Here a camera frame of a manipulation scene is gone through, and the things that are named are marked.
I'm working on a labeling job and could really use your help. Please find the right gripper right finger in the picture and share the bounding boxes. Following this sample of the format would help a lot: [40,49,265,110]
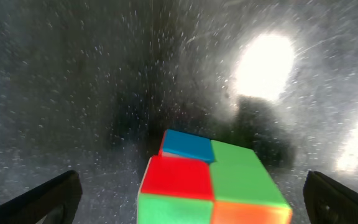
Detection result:
[302,170,358,224]

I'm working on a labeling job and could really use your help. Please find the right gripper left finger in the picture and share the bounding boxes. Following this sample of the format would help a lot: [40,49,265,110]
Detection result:
[0,169,83,224]

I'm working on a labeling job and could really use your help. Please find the many-coloured puzzle cube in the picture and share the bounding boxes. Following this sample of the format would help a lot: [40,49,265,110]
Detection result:
[136,129,293,224]

